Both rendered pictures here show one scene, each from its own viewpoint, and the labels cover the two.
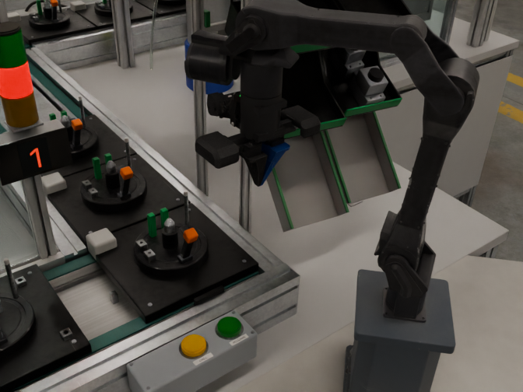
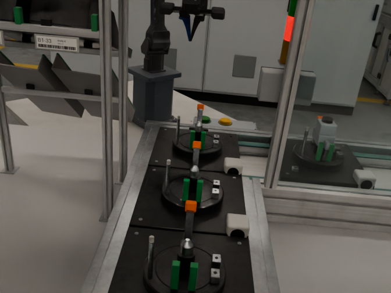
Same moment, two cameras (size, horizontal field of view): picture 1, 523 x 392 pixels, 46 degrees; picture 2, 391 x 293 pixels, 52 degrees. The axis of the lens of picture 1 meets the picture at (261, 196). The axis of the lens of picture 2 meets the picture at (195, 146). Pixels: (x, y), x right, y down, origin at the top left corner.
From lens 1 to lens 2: 189 cm
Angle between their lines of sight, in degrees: 109
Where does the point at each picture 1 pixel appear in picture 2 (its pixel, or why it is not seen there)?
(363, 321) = (174, 72)
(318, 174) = (85, 102)
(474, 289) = (59, 119)
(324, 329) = not seen: hidden behind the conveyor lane
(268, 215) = (74, 190)
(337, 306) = not seen: hidden behind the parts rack
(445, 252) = (35, 130)
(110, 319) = (247, 162)
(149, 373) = (249, 124)
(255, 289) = (174, 124)
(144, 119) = not seen: outside the picture
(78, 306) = (260, 174)
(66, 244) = (253, 183)
